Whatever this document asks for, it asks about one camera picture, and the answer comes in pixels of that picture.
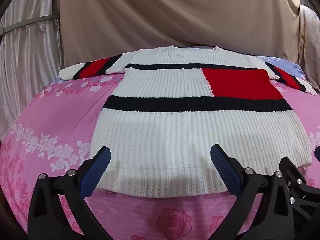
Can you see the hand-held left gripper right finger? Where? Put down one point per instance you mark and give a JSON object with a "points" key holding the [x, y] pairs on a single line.
{"points": [[226, 171]]}

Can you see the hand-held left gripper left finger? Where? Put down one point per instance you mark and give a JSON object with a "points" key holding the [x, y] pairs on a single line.
{"points": [[98, 168]]}

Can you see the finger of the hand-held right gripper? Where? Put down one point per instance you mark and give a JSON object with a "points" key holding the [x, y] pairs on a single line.
{"points": [[300, 188], [317, 153]]}

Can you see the white red black knit sweater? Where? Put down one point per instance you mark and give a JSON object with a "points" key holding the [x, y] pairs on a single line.
{"points": [[175, 130]]}

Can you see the pink floral bed sheet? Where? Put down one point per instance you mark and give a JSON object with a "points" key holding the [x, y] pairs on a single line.
{"points": [[50, 120]]}

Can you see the cream floral curtain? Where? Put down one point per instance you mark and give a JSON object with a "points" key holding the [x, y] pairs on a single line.
{"points": [[310, 37]]}

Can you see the white satin curtain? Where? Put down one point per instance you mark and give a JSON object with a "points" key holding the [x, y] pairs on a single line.
{"points": [[27, 62]]}

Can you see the grey curtain band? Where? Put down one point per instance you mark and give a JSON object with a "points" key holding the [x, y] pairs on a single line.
{"points": [[30, 23]]}

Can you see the beige backdrop cloth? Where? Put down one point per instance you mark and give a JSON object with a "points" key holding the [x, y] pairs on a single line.
{"points": [[175, 12]]}

